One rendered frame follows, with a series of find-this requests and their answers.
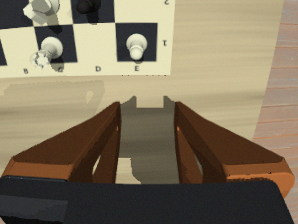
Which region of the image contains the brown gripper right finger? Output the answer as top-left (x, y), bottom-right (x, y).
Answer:
top-left (174, 101), bottom-right (295, 199)

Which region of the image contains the black pawn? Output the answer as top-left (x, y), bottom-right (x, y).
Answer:
top-left (76, 0), bottom-right (101, 14)

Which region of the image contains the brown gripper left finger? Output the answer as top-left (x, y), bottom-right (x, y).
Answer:
top-left (0, 101), bottom-right (121, 183)

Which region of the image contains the black and cream chessboard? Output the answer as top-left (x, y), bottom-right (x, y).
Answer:
top-left (0, 0), bottom-right (175, 78)

